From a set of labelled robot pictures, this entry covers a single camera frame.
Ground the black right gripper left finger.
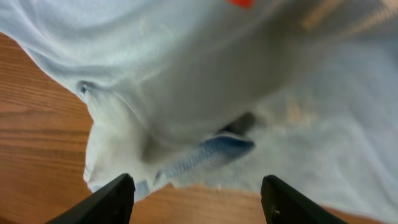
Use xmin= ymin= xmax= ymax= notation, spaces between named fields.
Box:
xmin=49 ymin=174 xmax=135 ymax=224

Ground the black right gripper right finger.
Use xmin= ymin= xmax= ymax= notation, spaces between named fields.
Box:
xmin=261 ymin=175 xmax=346 ymax=224

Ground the light blue printed t-shirt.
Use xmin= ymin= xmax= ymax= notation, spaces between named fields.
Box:
xmin=1 ymin=0 xmax=397 ymax=222

